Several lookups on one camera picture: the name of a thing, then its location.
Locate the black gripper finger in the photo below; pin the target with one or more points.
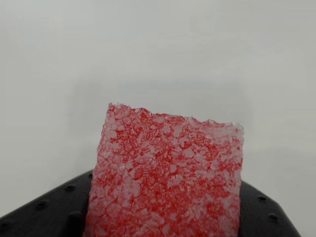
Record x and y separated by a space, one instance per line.
49 214
259 217

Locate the red foam cube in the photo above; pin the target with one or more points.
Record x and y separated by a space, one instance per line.
168 172

